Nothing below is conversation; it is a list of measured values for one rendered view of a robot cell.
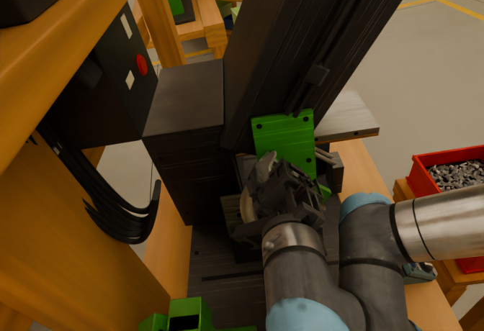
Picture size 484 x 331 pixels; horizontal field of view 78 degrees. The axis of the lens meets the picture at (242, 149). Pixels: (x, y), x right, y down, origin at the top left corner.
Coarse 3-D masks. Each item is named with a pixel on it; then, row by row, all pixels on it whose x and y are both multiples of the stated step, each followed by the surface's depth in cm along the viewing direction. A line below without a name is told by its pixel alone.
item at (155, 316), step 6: (150, 318) 45; (156, 318) 45; (162, 318) 45; (138, 324) 47; (144, 324) 46; (150, 324) 44; (156, 324) 44; (162, 324) 45; (138, 330) 46; (144, 330) 45; (150, 330) 43; (156, 330) 44; (162, 330) 44
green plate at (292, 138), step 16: (304, 112) 55; (256, 128) 56; (272, 128) 56; (288, 128) 56; (304, 128) 56; (256, 144) 58; (272, 144) 58; (288, 144) 58; (304, 144) 58; (288, 160) 60; (304, 160) 60
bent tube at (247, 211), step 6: (264, 156) 56; (276, 162) 57; (246, 186) 59; (246, 192) 59; (246, 198) 59; (240, 204) 61; (246, 204) 60; (246, 210) 60; (252, 210) 61; (246, 216) 61; (252, 216) 61; (246, 222) 61
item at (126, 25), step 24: (120, 24) 42; (96, 48) 34; (120, 48) 40; (144, 48) 50; (120, 72) 39; (144, 72) 47; (72, 96) 37; (96, 96) 38; (120, 96) 38; (144, 96) 47; (48, 120) 40; (72, 120) 40; (96, 120) 40; (120, 120) 40; (144, 120) 45; (72, 144) 43; (96, 144) 43
